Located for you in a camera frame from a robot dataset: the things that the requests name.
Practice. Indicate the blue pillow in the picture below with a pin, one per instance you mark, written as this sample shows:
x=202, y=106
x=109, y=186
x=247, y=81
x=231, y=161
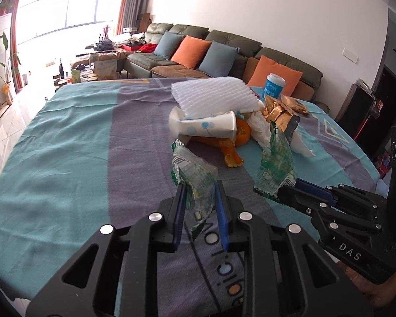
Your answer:
x=219, y=57
x=167, y=44

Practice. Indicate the white paper cup blue dots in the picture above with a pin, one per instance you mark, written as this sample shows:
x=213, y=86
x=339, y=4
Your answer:
x=204, y=125

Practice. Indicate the beige snack bag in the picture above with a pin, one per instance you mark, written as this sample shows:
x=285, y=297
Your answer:
x=106, y=66

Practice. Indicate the person's right hand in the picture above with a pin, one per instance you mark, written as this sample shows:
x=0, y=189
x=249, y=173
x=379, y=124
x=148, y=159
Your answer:
x=371, y=289

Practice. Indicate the black folded treadmill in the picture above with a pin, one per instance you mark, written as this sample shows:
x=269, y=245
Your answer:
x=358, y=112

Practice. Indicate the blue cup white lid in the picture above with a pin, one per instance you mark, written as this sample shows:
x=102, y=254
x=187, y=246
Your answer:
x=273, y=87

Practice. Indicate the brown ottoman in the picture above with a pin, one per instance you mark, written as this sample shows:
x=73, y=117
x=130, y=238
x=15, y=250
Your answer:
x=82, y=62

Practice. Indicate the brown cardboard boxes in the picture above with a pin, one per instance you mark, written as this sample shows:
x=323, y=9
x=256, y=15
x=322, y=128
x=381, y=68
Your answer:
x=146, y=21

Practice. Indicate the grey and orange curtain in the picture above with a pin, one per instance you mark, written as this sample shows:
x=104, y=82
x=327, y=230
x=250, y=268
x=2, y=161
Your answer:
x=132, y=3

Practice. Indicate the green sofa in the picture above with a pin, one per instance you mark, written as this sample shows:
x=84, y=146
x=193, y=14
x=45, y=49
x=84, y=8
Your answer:
x=237, y=39

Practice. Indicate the group of glass jars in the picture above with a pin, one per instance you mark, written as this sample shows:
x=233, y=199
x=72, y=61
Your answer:
x=85, y=78

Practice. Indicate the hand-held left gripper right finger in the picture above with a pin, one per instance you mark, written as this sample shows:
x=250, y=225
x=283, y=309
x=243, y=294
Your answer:
x=221, y=214

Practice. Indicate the dark clothes pile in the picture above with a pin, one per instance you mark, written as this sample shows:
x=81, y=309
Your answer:
x=104, y=45

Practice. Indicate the clear green plastic wrapper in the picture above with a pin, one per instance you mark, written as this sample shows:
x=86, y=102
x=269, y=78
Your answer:
x=198, y=175

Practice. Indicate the green printed snack wrapper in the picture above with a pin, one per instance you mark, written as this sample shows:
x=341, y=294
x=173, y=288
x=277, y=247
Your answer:
x=275, y=161

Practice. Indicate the large window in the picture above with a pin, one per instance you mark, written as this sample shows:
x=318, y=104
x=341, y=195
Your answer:
x=69, y=10

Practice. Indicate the white foam net sheet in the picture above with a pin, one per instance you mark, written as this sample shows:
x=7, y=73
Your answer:
x=214, y=92

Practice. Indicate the red cloth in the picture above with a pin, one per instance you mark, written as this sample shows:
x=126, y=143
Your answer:
x=148, y=48

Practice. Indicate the white wall plate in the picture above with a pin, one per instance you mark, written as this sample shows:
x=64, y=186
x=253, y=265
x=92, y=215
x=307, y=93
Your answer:
x=350, y=55

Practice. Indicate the tall potted plant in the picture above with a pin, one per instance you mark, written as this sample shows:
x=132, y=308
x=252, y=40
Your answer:
x=8, y=69

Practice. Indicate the white standing air conditioner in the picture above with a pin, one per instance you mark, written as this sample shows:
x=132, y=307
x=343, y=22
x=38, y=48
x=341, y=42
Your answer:
x=1, y=39

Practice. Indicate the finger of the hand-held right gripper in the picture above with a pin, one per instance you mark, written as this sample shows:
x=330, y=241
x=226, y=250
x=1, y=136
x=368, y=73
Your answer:
x=312, y=187
x=297, y=199

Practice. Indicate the orange pillow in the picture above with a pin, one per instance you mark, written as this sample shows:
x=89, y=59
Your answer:
x=260, y=69
x=191, y=51

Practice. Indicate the small orange peel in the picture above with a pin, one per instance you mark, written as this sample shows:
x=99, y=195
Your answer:
x=231, y=157

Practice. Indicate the crumpled white tissue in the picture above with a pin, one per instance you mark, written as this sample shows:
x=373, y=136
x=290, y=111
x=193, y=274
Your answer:
x=260, y=128

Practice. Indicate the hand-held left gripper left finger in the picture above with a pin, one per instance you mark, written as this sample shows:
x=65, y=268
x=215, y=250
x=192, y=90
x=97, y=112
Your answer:
x=180, y=218

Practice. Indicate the large orange peel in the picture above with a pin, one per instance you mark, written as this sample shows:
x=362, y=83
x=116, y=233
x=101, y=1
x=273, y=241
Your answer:
x=242, y=135

